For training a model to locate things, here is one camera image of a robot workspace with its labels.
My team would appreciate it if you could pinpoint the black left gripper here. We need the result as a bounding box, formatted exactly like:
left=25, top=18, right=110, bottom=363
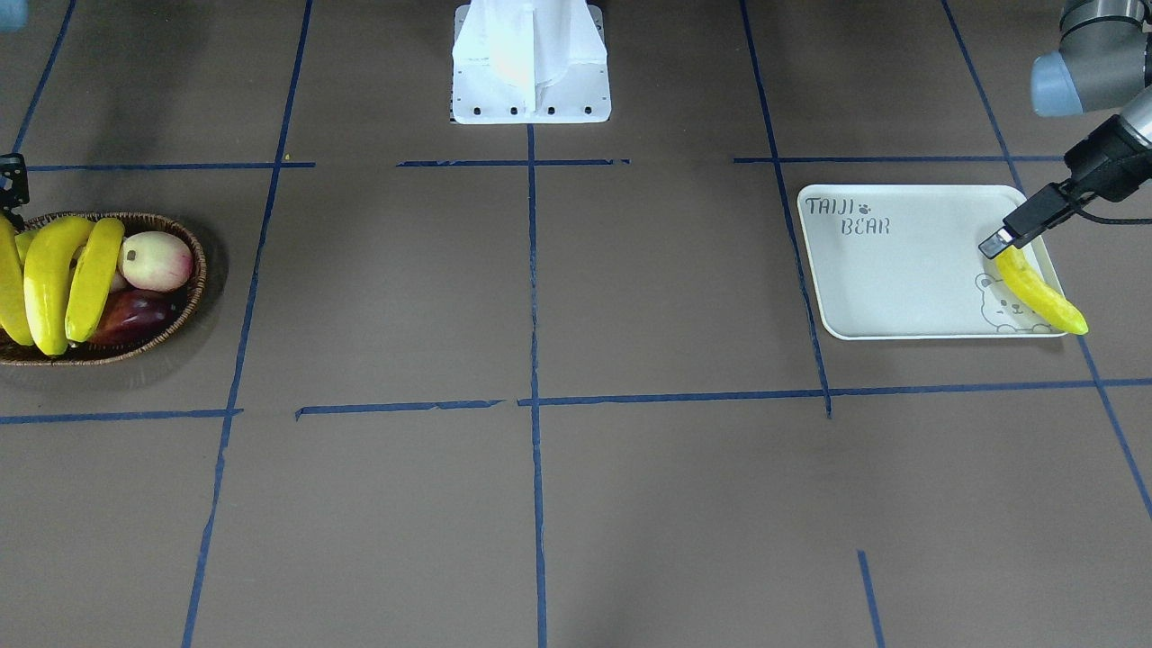
left=978, top=115, right=1151, bottom=261

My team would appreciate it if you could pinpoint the yellow banana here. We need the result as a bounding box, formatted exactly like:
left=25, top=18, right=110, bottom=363
left=1, top=217, right=35, bottom=347
left=63, top=218, right=126, bottom=342
left=23, top=216, right=94, bottom=357
left=993, top=247, right=1090, bottom=336

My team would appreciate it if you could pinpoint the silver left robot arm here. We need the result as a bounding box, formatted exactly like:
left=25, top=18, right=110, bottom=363
left=978, top=1, right=1151, bottom=261

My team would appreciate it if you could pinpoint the brown wicker basket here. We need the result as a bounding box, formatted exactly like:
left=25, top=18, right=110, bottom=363
left=1, top=211, right=210, bottom=366

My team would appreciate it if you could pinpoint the red yellow peach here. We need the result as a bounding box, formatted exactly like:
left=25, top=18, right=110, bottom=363
left=118, top=232, right=194, bottom=293

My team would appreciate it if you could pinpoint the white bear tray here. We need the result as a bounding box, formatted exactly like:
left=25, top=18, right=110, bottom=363
left=796, top=184, right=1062, bottom=341

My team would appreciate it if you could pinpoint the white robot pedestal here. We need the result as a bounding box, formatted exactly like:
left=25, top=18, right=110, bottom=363
left=450, top=1, right=612, bottom=125

